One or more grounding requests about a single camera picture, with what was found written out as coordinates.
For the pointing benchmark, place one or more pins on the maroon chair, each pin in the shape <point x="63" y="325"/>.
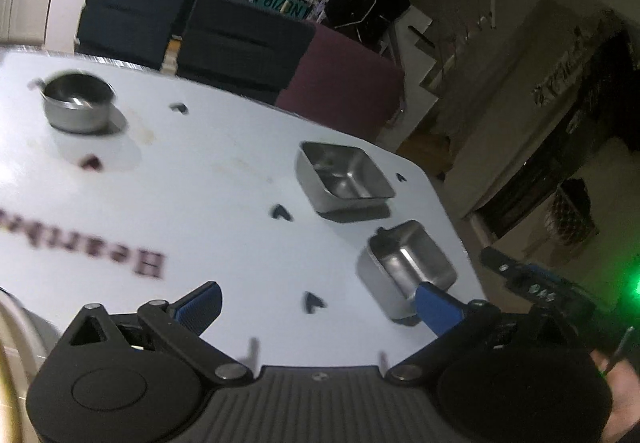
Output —
<point x="345" y="83"/>

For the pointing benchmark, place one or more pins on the square steel bowl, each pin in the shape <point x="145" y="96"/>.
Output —
<point x="345" y="178"/>
<point x="415" y="258"/>

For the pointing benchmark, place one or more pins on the net basket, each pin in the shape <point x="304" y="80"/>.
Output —
<point x="575" y="218"/>

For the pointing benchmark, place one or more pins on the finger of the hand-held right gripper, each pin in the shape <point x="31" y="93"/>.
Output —
<point x="510" y="270"/>

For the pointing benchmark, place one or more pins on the dark blue chair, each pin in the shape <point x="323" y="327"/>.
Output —
<point x="240" y="43"/>
<point x="130" y="18"/>

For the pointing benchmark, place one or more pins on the white staircase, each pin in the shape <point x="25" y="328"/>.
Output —
<point x="420" y="48"/>

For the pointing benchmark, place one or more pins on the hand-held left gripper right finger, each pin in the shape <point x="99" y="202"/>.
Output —
<point x="435" y="309"/>

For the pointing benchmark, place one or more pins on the teal sign plate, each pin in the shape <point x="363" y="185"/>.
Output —
<point x="280" y="3"/>

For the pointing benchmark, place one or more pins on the round steel bowl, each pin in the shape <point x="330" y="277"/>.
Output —
<point x="75" y="115"/>

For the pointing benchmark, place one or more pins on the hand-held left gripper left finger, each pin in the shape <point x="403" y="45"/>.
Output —
<point x="200" y="307"/>

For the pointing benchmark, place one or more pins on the person's right hand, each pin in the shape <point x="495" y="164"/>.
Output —
<point x="622" y="398"/>

